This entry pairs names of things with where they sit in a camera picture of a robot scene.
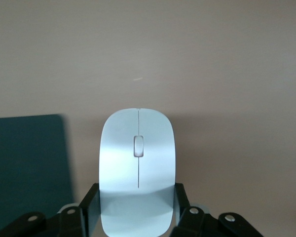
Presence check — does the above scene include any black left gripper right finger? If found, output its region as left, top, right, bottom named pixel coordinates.
left=171, top=182, right=262, bottom=237

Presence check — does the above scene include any black mouse pad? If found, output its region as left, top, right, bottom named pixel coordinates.
left=0, top=114, right=75, bottom=223

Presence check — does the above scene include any white computer mouse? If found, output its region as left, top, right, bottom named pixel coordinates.
left=98, top=107, right=177, bottom=237

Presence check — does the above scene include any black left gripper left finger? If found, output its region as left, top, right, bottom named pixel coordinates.
left=0, top=182, right=101, bottom=237

